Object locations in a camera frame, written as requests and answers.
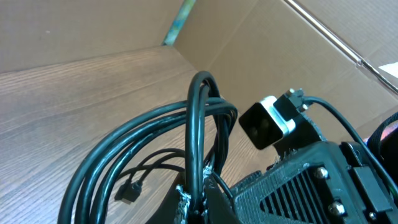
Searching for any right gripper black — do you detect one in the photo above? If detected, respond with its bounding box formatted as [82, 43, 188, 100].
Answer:
[231, 111, 398, 224]

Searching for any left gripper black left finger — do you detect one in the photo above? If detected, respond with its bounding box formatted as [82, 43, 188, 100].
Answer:
[155, 174, 190, 224]

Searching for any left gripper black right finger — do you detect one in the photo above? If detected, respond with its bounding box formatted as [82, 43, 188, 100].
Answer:
[203, 166, 240, 224]

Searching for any thin black usb cable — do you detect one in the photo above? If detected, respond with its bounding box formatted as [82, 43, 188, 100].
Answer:
[114, 147, 187, 205]

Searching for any thick black usb cable coil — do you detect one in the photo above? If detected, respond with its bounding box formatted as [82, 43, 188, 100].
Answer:
[57, 70, 239, 224]

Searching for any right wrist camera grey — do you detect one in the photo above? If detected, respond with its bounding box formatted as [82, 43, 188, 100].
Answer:
[239, 96, 296, 150]

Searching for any right arm camera cable black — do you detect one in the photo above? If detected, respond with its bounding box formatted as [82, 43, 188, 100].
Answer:
[273, 88, 398, 194]

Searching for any cardboard wall panel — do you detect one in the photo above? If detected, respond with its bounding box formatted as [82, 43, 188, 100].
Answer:
[1, 1, 397, 149]

